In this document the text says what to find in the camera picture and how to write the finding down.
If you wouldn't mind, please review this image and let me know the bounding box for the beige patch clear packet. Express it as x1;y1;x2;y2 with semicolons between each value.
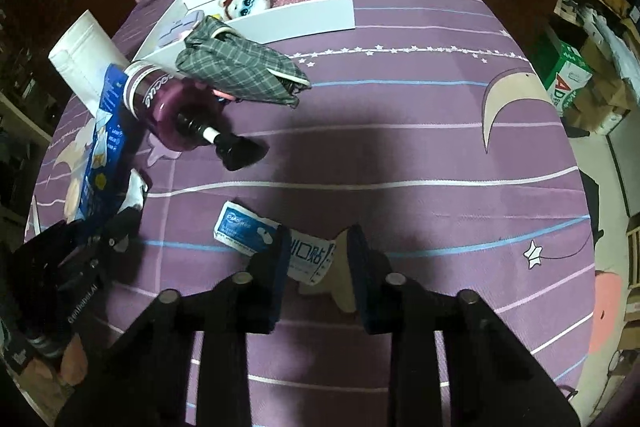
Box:
285;229;358;315

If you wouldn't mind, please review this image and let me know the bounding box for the white box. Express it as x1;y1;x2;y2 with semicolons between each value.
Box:
132;0;357;65

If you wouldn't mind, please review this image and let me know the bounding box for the green white carton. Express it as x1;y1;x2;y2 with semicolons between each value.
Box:
532;39;593;115

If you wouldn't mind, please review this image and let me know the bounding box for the blue yellow snack bag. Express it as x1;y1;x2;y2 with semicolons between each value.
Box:
65;64;151;228

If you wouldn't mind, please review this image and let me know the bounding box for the purple bottle black cap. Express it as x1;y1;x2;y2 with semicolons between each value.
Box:
122;62;271;172

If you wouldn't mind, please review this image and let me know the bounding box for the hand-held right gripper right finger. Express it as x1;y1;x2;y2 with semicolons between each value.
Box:
345;224;583;427

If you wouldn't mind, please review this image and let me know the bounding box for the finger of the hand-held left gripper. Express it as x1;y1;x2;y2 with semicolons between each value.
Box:
75;207;143;268

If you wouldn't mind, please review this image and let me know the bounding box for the person's left hand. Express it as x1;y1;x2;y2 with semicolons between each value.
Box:
27;334;93;390

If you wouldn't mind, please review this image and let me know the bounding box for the panda plush toy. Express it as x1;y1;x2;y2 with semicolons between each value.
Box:
217;0;273;22

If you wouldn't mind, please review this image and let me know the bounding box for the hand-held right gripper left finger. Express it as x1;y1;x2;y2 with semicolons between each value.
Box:
55;224;293;427

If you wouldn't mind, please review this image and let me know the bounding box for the blue white wipe packet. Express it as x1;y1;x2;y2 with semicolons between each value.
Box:
212;201;281;258

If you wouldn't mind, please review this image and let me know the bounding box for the lilac white packet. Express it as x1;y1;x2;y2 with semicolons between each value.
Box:
157;10;206;45

